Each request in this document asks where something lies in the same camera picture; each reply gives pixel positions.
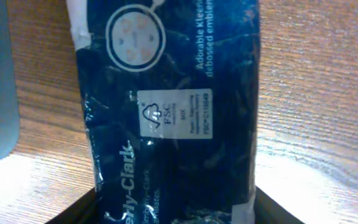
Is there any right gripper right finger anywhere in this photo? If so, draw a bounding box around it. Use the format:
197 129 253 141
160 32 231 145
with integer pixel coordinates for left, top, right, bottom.
254 187 304 224

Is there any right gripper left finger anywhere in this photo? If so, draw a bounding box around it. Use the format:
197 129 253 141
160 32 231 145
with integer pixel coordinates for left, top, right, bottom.
45 188 99 224

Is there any blue tissue box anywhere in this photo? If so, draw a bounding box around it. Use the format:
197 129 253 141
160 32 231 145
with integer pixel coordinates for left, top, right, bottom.
67 0 260 224

